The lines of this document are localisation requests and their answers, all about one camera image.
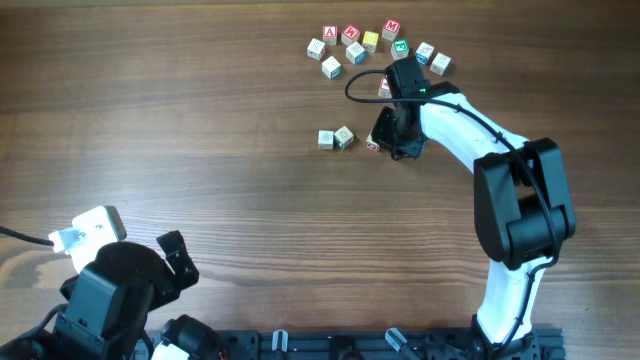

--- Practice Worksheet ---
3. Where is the red A wooden block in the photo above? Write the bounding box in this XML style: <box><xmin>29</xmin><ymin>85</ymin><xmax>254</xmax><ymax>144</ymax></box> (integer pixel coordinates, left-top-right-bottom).
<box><xmin>378</xmin><ymin>77</ymin><xmax>392</xmax><ymax>98</ymax></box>

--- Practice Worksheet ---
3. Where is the green J wooden block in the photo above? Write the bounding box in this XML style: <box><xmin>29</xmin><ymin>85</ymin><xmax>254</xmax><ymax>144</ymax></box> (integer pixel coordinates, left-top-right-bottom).
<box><xmin>334</xmin><ymin>126</ymin><xmax>354</xmax><ymax>150</ymax></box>

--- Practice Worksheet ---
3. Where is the plain engraved wooden block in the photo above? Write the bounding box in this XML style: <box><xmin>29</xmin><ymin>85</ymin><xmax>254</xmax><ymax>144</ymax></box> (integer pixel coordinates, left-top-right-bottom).
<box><xmin>317</xmin><ymin>130</ymin><xmax>334</xmax><ymax>149</ymax></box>

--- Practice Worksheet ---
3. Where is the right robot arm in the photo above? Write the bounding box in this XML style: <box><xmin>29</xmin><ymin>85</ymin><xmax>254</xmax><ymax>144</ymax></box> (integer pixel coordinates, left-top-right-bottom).
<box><xmin>371</xmin><ymin>57</ymin><xmax>576</xmax><ymax>355</ymax></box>

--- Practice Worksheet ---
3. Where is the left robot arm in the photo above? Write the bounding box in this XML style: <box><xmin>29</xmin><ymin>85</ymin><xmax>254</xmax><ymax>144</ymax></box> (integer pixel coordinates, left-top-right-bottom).
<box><xmin>1</xmin><ymin>231</ymin><xmax>226</xmax><ymax>359</ymax></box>

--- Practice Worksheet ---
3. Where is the plain wooden block green side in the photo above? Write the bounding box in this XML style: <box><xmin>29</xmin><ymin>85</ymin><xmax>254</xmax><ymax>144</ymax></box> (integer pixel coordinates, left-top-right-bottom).
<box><xmin>366</xmin><ymin>134</ymin><xmax>380</xmax><ymax>152</ymax></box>

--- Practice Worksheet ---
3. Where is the green top wooden block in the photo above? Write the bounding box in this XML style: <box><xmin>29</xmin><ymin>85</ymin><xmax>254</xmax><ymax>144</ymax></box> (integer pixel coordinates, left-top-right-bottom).
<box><xmin>391</xmin><ymin>39</ymin><xmax>410</xmax><ymax>61</ymax></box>

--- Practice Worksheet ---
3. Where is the blue P wooden block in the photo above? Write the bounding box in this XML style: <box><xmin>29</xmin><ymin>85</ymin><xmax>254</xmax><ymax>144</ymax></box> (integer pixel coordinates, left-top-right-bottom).
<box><xmin>415</xmin><ymin>42</ymin><xmax>435</xmax><ymax>66</ymax></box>

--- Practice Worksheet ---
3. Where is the blue L wooden block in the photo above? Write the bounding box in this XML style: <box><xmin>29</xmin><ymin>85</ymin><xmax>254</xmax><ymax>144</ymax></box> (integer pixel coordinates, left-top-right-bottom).
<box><xmin>430</xmin><ymin>53</ymin><xmax>451</xmax><ymax>76</ymax></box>

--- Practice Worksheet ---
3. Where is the yellow wooden block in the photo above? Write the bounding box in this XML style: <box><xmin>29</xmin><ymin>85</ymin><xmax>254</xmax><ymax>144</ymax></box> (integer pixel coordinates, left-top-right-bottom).
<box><xmin>362</xmin><ymin>31</ymin><xmax>379</xmax><ymax>53</ymax></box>

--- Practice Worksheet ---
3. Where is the red M wooden block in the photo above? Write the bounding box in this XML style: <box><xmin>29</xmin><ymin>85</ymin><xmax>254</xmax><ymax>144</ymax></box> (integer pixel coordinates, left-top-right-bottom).
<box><xmin>382</xmin><ymin>18</ymin><xmax>401</xmax><ymax>41</ymax></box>

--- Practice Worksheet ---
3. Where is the blue H wooden block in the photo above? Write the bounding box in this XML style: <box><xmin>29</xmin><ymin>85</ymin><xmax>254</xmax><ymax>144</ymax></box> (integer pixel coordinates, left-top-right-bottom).
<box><xmin>346</xmin><ymin>42</ymin><xmax>367</xmax><ymax>65</ymax></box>

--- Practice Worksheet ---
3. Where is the red W wooden block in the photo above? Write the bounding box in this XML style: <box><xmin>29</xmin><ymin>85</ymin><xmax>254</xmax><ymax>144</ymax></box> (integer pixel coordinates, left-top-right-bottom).
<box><xmin>341</xmin><ymin>24</ymin><xmax>361</xmax><ymax>46</ymax></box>

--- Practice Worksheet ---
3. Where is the red A block far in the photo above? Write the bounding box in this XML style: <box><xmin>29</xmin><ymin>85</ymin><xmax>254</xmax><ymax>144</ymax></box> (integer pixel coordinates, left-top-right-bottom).
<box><xmin>322</xmin><ymin>25</ymin><xmax>338</xmax><ymax>46</ymax></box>

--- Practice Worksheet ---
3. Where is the plain wooden block red side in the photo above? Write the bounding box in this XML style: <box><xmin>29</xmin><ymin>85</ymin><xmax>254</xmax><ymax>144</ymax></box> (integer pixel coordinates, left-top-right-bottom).
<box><xmin>307</xmin><ymin>38</ymin><xmax>326</xmax><ymax>61</ymax></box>

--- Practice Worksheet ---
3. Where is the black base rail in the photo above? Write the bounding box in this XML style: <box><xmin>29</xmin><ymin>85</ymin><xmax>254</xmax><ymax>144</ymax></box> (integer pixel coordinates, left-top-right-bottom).
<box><xmin>216</xmin><ymin>328</ymin><xmax>567</xmax><ymax>360</ymax></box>

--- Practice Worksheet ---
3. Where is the left camera cable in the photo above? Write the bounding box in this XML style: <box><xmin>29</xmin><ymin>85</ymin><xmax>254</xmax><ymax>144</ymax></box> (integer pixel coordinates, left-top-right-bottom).
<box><xmin>0</xmin><ymin>226</ymin><xmax>55</xmax><ymax>248</ymax></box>

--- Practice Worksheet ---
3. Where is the camera cable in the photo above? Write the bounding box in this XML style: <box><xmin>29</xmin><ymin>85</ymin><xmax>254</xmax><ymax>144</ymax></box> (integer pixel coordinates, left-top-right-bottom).
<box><xmin>344</xmin><ymin>69</ymin><xmax>561</xmax><ymax>359</ymax></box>
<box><xmin>0</xmin><ymin>226</ymin><xmax>55</xmax><ymax>248</ymax></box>

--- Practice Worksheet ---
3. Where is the right camera cable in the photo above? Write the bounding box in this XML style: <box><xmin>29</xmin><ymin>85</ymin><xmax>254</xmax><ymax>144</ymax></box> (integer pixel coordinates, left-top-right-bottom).
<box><xmin>344</xmin><ymin>69</ymin><xmax>561</xmax><ymax>359</ymax></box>

